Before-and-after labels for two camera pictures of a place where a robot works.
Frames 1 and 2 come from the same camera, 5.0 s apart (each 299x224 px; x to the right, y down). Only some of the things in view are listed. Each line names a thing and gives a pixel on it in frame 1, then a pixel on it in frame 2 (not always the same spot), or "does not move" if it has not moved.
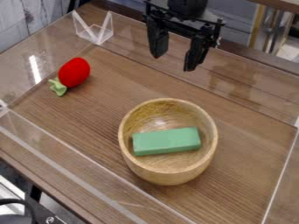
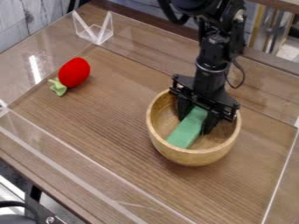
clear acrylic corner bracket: (95, 33) does not move
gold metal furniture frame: (271, 29) does not move
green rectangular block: (172, 140) to (188, 127)
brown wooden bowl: (176, 166) to (209, 148)
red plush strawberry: (72, 75) does not move
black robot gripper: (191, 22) to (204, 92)
